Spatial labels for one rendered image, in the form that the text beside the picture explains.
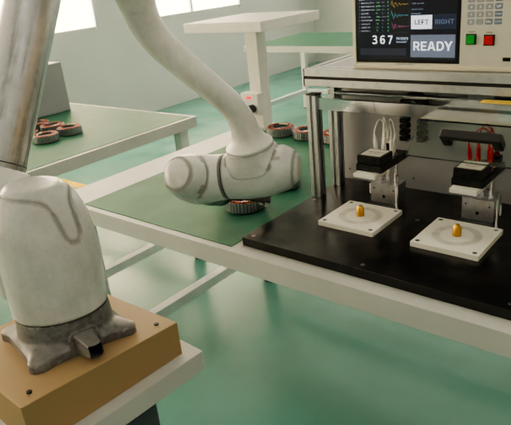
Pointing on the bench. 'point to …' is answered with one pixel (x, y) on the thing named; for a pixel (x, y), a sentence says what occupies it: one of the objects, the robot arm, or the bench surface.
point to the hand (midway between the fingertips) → (243, 200)
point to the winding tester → (509, 61)
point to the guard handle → (472, 138)
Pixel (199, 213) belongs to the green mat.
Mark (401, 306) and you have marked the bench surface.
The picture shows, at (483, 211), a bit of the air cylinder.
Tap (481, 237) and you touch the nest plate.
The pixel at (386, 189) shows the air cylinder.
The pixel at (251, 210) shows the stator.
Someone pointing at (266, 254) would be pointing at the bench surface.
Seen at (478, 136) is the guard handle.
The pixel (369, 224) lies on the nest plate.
